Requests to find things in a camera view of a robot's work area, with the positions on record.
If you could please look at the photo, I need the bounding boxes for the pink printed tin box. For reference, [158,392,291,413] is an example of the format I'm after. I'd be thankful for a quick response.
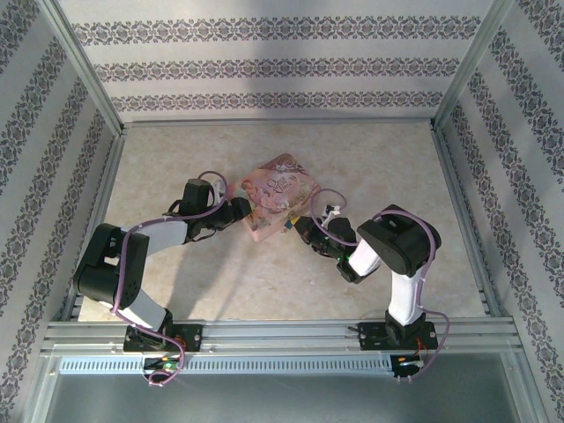
[237,152,323,244]

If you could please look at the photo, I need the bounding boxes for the right circuit board orange light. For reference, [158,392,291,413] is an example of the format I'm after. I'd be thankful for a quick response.
[391,353,425,379]

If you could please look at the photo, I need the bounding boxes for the left circuit board green light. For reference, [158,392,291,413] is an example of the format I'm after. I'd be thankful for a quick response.
[143,356,184,372]

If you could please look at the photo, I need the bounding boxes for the aluminium frame back rail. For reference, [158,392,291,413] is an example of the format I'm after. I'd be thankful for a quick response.
[121,117,437,131]

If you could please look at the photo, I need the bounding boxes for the aluminium mounting rail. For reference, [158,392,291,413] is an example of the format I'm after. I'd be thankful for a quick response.
[41,320,519,354]

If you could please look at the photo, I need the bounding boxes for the aluminium frame side rail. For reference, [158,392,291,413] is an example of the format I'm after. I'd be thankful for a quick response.
[61,131,127,321]
[430,130,508,321]

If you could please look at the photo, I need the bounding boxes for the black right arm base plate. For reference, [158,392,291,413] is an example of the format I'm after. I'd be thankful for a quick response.
[358,321,441,353]

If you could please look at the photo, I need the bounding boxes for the slotted grey cable duct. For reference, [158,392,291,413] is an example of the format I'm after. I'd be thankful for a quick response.
[58,354,394,376]

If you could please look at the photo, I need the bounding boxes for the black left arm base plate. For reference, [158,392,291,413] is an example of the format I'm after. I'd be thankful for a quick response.
[122,323,204,353]

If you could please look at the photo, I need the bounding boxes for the aluminium frame post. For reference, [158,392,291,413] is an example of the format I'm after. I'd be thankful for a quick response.
[431,0,523,133]
[41,0,127,136]

